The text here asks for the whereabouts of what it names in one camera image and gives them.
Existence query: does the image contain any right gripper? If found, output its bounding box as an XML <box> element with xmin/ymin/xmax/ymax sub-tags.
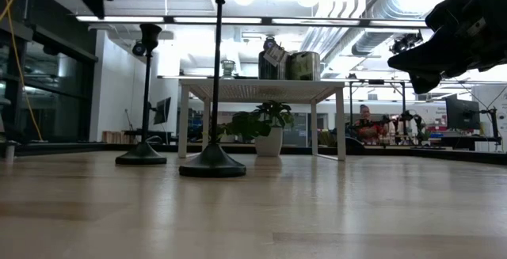
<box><xmin>387</xmin><ymin>0</ymin><xmax>507</xmax><ymax>96</ymax></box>

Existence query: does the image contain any green scented candle tin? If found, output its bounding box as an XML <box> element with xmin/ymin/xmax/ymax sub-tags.
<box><xmin>285</xmin><ymin>51</ymin><xmax>322</xmax><ymax>82</ymax></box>

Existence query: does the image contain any clear ribbed glass candle holder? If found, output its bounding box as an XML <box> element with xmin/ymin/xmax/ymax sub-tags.
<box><xmin>220</xmin><ymin>59</ymin><xmax>237</xmax><ymax>80</ymax></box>

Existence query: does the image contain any medium black candlestick holder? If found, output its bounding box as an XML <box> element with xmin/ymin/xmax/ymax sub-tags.
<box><xmin>115</xmin><ymin>23</ymin><xmax>168</xmax><ymax>167</ymax></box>

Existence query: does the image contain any floral scented candle tin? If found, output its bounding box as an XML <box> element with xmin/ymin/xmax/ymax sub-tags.
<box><xmin>257</xmin><ymin>44</ymin><xmax>289</xmax><ymax>81</ymax></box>

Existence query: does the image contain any tall black candlestick holder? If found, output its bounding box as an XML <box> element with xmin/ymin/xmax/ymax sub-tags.
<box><xmin>177</xmin><ymin>0</ymin><xmax>247</xmax><ymax>179</ymax></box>

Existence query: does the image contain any long LED light bar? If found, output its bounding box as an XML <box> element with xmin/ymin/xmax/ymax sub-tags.
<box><xmin>74</xmin><ymin>14</ymin><xmax>428</xmax><ymax>29</ymax></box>

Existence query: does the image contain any black ceiling spotlight cluster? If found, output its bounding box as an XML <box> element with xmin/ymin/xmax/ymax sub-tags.
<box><xmin>390</xmin><ymin>31</ymin><xmax>424</xmax><ymax>56</ymax></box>

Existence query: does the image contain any black desktop monitor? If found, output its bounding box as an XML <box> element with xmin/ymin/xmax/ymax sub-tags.
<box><xmin>445</xmin><ymin>94</ymin><xmax>482</xmax><ymax>131</ymax></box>

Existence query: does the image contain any person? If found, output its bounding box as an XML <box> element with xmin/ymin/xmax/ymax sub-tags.
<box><xmin>353</xmin><ymin>104</ymin><xmax>391</xmax><ymax>146</ymax></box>

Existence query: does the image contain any black monitor on pole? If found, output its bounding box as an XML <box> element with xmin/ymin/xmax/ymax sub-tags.
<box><xmin>153</xmin><ymin>97</ymin><xmax>173</xmax><ymax>125</ymax></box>

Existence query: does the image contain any wooden slat crate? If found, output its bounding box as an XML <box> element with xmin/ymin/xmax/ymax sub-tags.
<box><xmin>101</xmin><ymin>130</ymin><xmax>138</xmax><ymax>144</ymax></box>

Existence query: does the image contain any white perforated metal shelf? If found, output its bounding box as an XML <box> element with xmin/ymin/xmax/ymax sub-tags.
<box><xmin>177</xmin><ymin>77</ymin><xmax>347</xmax><ymax>162</ymax></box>

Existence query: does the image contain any small white stand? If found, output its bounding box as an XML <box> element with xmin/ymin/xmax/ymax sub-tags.
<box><xmin>4</xmin><ymin>139</ymin><xmax>21</xmax><ymax>164</ymax></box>

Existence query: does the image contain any potted plant white pot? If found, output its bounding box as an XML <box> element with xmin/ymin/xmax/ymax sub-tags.
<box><xmin>215</xmin><ymin>99</ymin><xmax>296</xmax><ymax>158</ymax></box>

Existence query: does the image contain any silver ventilation duct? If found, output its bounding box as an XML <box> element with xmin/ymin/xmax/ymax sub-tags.
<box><xmin>350</xmin><ymin>0</ymin><xmax>436</xmax><ymax>57</ymax></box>

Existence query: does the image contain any yellow cable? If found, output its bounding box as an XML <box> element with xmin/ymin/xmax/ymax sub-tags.
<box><xmin>0</xmin><ymin>0</ymin><xmax>44</xmax><ymax>142</ymax></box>

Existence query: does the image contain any black aluminium table frame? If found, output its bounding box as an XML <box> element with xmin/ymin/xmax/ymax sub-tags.
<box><xmin>0</xmin><ymin>139</ymin><xmax>507</xmax><ymax>167</ymax></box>

